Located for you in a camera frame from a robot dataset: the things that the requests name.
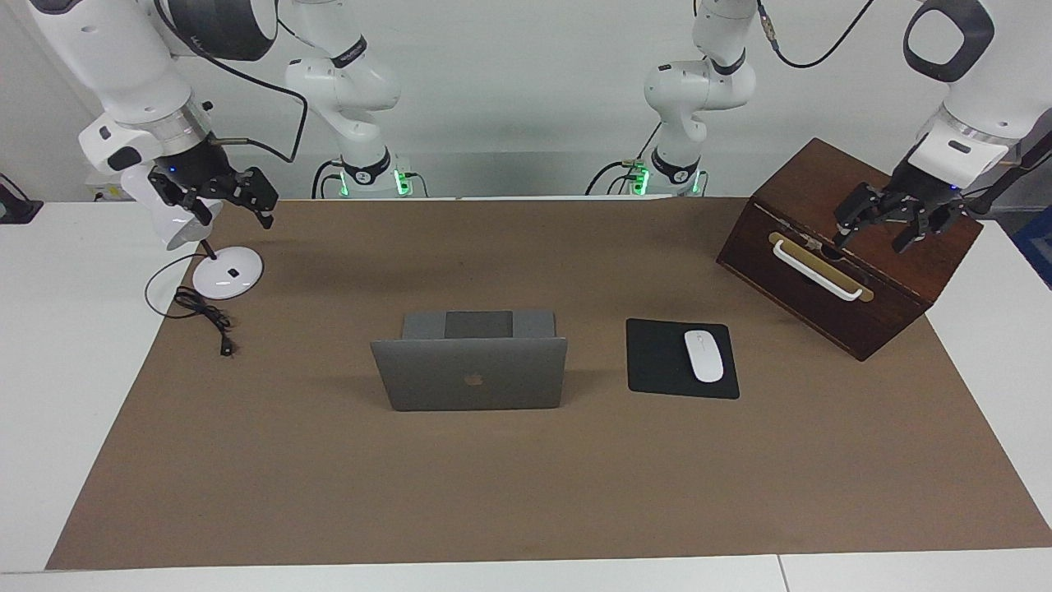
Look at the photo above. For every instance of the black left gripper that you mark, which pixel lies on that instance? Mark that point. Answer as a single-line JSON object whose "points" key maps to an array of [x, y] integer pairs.
{"points": [[925, 197]]}

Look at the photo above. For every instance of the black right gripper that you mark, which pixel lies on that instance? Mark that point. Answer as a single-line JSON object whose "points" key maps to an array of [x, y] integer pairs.
{"points": [[201, 173]]}

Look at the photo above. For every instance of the silver apple laptop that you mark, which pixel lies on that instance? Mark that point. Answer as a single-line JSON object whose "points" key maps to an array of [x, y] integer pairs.
{"points": [[468, 378]]}

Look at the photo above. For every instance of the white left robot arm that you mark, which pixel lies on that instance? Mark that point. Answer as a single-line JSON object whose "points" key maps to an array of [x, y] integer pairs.
{"points": [[986, 107]]}

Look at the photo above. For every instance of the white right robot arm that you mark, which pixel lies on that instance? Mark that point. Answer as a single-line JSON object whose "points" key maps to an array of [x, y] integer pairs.
{"points": [[115, 57]]}

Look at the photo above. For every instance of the white desk lamp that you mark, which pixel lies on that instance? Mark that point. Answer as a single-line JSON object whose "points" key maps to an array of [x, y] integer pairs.
{"points": [[230, 275]]}

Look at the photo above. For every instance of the dark brown wooden box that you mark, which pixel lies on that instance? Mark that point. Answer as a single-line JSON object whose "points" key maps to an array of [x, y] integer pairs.
{"points": [[789, 300]]}

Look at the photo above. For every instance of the white power socket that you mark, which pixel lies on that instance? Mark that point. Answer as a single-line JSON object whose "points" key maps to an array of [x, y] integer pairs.
{"points": [[103, 191]]}

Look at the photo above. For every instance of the blue crate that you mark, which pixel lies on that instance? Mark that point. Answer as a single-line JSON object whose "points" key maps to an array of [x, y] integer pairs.
{"points": [[1037, 242]]}

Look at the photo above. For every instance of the black stand leg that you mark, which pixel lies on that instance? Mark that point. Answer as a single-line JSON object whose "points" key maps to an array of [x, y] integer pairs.
{"points": [[1027, 156]]}

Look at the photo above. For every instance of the white computer mouse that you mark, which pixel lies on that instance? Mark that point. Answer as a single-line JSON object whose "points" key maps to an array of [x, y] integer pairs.
{"points": [[703, 358]]}

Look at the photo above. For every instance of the black clamp base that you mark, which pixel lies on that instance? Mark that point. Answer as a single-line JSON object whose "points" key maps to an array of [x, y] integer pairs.
{"points": [[16, 210]]}

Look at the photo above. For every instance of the black mouse pad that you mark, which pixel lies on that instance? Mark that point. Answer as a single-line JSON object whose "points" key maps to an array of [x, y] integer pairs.
{"points": [[657, 362]]}

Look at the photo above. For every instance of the brown table mat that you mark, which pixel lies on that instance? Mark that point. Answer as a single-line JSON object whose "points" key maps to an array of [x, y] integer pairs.
{"points": [[493, 493]]}

